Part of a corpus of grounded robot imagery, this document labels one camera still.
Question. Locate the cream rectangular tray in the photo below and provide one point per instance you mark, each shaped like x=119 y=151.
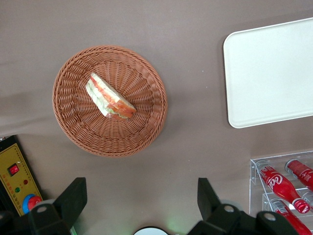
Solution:
x=269 y=73

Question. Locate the red emergency stop button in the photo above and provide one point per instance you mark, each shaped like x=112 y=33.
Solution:
x=34 y=202

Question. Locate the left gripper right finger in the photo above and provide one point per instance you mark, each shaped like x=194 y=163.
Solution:
x=217 y=218

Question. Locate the round brown wicker basket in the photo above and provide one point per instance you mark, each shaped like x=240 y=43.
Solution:
x=139 y=73

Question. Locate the triangular sandwich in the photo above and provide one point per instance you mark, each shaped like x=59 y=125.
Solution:
x=107 y=98

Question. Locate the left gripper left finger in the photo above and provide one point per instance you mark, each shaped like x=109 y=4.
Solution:
x=63 y=215

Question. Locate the clear acrylic bottle rack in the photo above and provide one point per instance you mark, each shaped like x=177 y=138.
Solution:
x=255 y=176

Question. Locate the black food warmer yellow panel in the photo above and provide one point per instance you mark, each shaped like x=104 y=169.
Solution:
x=14 y=181

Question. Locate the red cola bottle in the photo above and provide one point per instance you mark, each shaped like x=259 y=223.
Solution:
x=281 y=188
x=291 y=218
x=302 y=171

